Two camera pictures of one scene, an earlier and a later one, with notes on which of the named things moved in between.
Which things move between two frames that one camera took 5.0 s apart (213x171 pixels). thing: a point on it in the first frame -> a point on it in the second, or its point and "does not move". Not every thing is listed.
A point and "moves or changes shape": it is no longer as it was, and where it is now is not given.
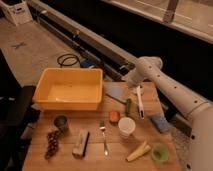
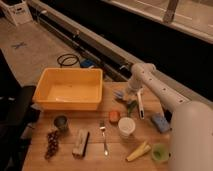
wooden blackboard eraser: x=82 y=139 does not move
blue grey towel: x=117 y=90 moves or changes shape
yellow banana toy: x=141 y=150 does not move
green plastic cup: x=160 y=152 does not move
